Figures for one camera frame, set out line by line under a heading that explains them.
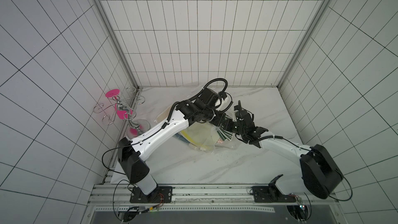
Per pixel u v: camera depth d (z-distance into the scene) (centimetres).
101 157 43
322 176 42
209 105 56
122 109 76
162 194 72
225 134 90
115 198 74
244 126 66
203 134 88
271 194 65
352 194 40
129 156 40
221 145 88
